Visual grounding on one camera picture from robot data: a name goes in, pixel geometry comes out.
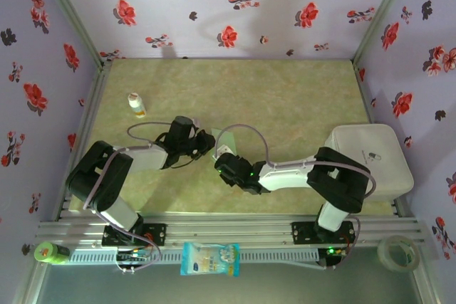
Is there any small white pill bottle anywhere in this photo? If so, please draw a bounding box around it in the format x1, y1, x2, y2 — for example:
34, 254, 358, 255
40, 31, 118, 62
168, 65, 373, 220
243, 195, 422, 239
127, 93, 147, 119

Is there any blue wet wipes packet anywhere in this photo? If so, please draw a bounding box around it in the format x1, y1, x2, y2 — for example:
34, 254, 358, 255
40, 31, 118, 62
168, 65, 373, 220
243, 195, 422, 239
180, 241, 242, 278

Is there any white plastic medicine box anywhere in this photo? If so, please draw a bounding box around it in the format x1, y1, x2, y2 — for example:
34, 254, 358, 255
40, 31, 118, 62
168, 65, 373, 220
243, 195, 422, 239
326, 124, 415, 202

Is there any clear adhesive tape roll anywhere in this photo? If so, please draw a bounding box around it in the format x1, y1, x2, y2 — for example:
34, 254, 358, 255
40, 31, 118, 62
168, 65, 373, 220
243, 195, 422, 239
377, 235, 420, 273

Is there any thin black left gripper cable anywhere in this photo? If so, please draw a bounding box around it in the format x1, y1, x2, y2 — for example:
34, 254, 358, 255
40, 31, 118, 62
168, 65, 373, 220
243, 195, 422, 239
165, 157, 195, 170

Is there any grey right arm cable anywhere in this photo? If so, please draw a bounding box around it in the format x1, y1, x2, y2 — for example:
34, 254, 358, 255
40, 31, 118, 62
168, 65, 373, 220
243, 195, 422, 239
214, 124, 378, 270

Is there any long aluminium mounting rail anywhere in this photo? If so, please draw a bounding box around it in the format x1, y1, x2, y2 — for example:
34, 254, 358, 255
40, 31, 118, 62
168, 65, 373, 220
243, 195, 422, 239
35, 213, 428, 248

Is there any grey slotted cable duct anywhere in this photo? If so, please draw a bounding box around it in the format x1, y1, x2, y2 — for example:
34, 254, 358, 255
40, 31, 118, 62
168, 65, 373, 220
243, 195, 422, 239
69, 248, 320, 266

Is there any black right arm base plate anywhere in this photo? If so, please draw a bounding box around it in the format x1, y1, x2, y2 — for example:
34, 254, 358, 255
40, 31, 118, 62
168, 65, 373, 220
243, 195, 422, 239
291, 221, 357, 246

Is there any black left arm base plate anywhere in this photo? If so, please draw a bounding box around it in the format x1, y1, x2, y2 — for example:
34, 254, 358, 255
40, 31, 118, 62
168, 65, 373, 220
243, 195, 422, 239
101, 221, 167, 248

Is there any aluminium side rail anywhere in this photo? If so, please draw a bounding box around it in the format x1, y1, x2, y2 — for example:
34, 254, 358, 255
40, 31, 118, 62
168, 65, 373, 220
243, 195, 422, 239
51, 61, 113, 221
352, 60, 407, 218

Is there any aluminium frame post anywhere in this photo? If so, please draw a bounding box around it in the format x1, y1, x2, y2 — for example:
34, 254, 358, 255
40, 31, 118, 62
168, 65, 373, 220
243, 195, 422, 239
351, 0, 418, 65
10, 264, 49, 304
411, 268, 441, 304
33, 0, 110, 68

